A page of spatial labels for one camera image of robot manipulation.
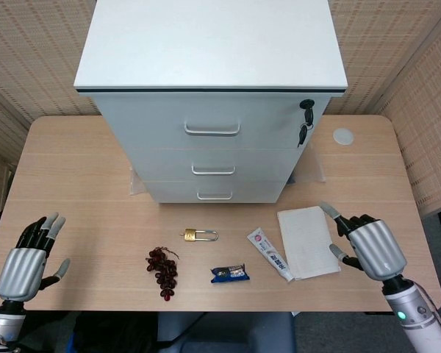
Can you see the white three-drawer cabinet body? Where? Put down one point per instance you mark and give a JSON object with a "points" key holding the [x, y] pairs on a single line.
{"points": [[209, 44]]}

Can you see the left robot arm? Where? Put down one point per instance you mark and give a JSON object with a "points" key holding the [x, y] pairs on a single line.
{"points": [[5, 321]]}

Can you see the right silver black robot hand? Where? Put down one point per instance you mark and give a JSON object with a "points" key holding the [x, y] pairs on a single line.
{"points": [[376, 250]]}

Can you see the round grey table grommet cap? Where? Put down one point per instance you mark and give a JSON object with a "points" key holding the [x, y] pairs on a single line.
{"points": [[343, 136]]}

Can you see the black key in lock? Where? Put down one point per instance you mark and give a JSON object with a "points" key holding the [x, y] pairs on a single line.
{"points": [[308, 110]]}

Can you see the hanging black spare key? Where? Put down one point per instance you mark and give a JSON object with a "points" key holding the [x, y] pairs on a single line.
{"points": [[302, 136]]}

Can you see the grey blue chair seat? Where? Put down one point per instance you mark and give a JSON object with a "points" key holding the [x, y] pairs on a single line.
{"points": [[224, 331]]}

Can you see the brass long-shackle padlock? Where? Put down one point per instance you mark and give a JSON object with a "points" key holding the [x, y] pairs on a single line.
{"points": [[190, 235]]}

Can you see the tall white drawer with lock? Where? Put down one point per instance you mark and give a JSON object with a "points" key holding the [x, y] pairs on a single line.
{"points": [[150, 121]]}

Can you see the middle-height white drawer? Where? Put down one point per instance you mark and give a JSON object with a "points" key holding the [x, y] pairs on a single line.
{"points": [[161, 165]]}

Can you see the blue cookie snack pack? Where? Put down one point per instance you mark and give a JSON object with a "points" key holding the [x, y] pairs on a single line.
{"points": [[229, 274]]}

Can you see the dark red grape bunch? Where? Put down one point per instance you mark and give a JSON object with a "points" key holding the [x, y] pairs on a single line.
{"points": [[163, 270]]}

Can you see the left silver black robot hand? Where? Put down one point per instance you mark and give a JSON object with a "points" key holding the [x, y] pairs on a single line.
{"points": [[20, 270]]}

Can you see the white toothpaste tube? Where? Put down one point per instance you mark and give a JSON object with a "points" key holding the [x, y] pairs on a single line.
{"points": [[270, 253]]}

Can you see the lowest short white drawer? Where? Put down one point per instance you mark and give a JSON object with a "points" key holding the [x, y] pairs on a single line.
{"points": [[169, 193]]}

